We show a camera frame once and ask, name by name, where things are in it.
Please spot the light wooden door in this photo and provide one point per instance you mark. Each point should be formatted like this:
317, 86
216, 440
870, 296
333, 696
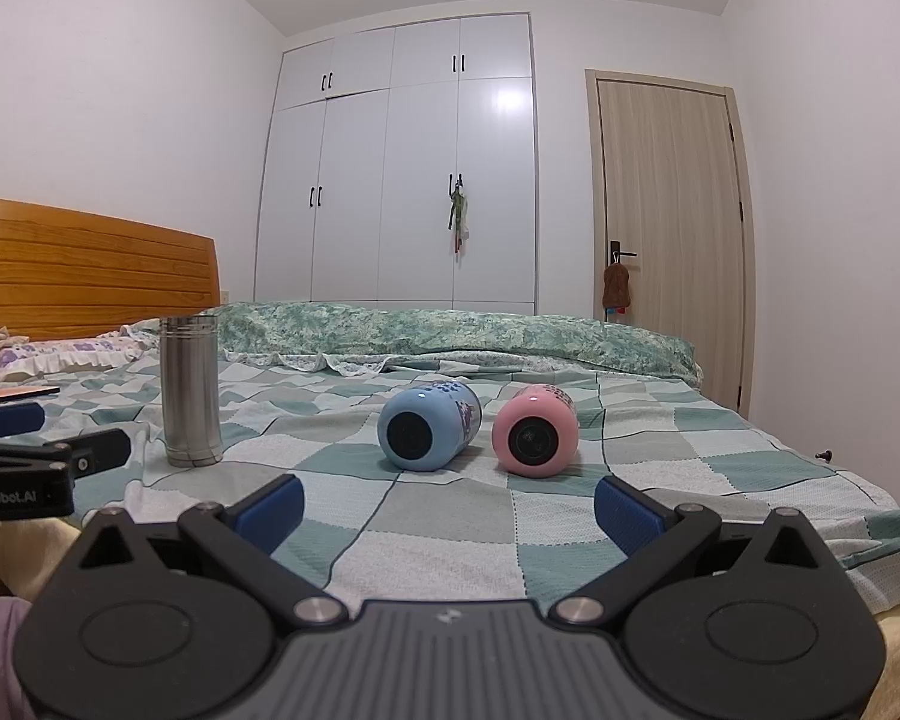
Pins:
667, 240

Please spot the yellow blanket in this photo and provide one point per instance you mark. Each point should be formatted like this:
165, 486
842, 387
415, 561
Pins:
22, 555

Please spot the purple floral pillow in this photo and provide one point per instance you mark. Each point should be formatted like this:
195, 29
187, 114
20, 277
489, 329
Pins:
67, 354

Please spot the pink cup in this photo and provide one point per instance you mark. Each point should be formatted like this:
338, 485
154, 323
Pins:
536, 431

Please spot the wooden headboard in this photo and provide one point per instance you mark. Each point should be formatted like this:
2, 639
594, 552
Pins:
82, 277

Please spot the green floral quilt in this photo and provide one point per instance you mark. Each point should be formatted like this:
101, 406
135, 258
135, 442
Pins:
457, 334

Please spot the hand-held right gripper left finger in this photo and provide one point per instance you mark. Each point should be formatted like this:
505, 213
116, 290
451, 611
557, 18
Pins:
268, 514

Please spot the stainless steel thermos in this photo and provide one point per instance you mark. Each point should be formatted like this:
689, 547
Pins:
190, 390

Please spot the white wardrobe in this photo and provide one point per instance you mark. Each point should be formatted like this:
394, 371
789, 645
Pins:
397, 165

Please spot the flat pink phone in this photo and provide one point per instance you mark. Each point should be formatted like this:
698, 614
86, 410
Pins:
15, 392

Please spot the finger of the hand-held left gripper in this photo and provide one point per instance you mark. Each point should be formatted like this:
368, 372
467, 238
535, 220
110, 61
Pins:
97, 450
7, 418

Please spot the checkered bed sheet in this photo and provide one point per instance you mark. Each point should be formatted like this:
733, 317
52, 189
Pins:
450, 532

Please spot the brown hanging cloth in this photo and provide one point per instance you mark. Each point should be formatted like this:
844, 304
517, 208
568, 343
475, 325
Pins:
616, 286

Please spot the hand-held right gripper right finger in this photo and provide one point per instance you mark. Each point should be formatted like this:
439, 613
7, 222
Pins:
630, 514

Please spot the blue cup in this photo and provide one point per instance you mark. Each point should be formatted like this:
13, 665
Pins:
427, 427

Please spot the green hanging item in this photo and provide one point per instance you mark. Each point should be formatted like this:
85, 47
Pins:
458, 210

